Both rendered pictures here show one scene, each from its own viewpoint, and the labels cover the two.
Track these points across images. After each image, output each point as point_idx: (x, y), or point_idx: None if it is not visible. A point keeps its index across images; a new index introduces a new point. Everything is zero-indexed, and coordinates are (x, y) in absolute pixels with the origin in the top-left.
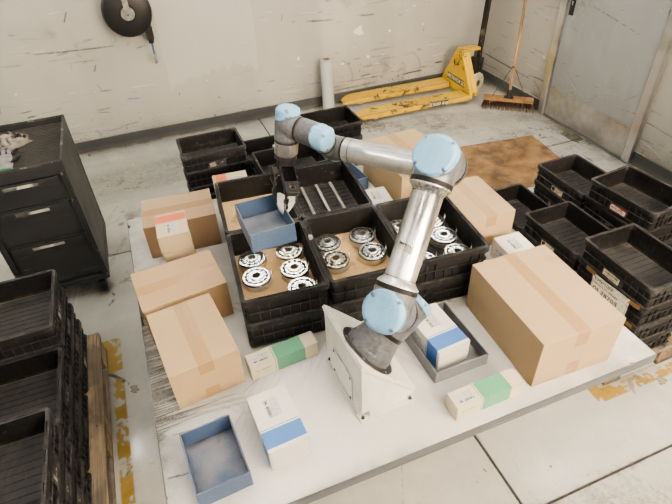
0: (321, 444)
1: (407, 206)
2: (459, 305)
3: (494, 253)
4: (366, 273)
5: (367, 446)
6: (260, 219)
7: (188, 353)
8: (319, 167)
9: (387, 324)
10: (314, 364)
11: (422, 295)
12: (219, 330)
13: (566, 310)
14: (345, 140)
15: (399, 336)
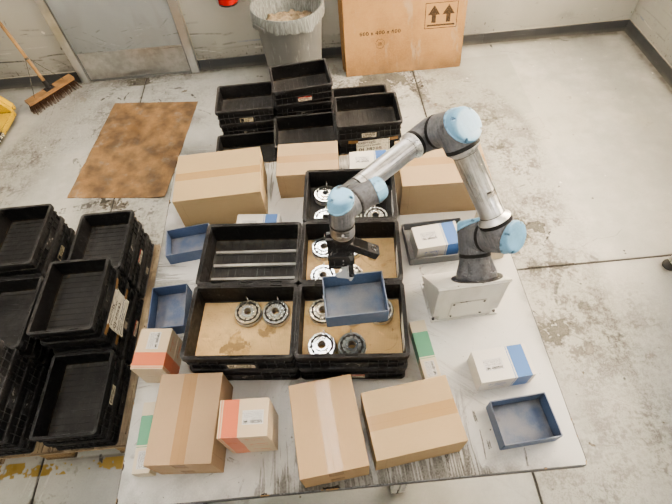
0: (510, 344)
1: (470, 171)
2: (398, 218)
3: None
4: (398, 252)
5: (515, 315)
6: (335, 305)
7: (441, 419)
8: (207, 249)
9: (523, 238)
10: (433, 332)
11: None
12: (417, 388)
13: None
14: (361, 180)
15: None
